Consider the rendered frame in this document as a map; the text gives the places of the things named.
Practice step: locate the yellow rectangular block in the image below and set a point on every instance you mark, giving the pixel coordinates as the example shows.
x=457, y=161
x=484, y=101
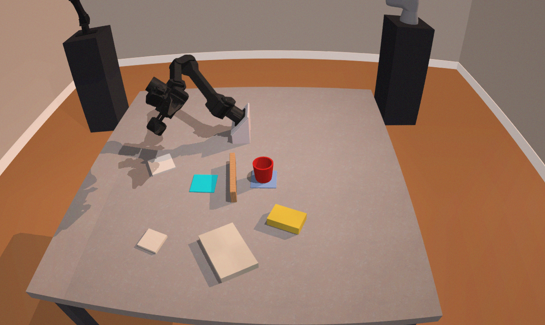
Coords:
x=287, y=219

